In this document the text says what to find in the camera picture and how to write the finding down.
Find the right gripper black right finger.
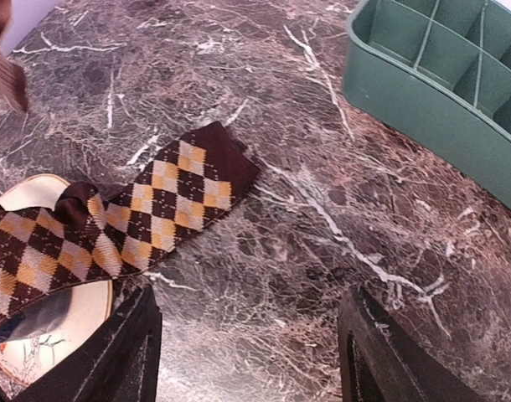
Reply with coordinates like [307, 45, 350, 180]
[338, 287, 484, 401]

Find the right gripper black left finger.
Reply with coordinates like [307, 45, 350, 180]
[14, 286, 162, 402]

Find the brown argyle sock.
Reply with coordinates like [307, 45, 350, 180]
[0, 122, 259, 327]

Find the tan brown sock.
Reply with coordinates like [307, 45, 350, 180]
[0, 0, 28, 113]

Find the cream plate with leaf pattern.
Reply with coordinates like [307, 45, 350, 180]
[0, 174, 121, 384]

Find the green divided plastic tray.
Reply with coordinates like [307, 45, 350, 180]
[343, 1, 511, 209]

